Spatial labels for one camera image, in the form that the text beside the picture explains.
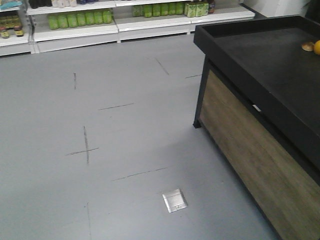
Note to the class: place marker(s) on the metal floor socket plate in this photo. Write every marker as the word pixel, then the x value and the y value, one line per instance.
pixel 174 200

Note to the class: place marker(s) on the black wooden produce stand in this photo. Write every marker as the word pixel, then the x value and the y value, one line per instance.
pixel 259 101

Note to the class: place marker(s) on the white supermarket shelf unit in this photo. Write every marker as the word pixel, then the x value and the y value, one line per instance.
pixel 66 24

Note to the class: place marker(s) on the brown mushroom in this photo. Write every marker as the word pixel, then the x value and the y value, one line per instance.
pixel 308 46

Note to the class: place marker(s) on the yellow orange fruit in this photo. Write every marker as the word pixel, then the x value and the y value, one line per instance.
pixel 316 47

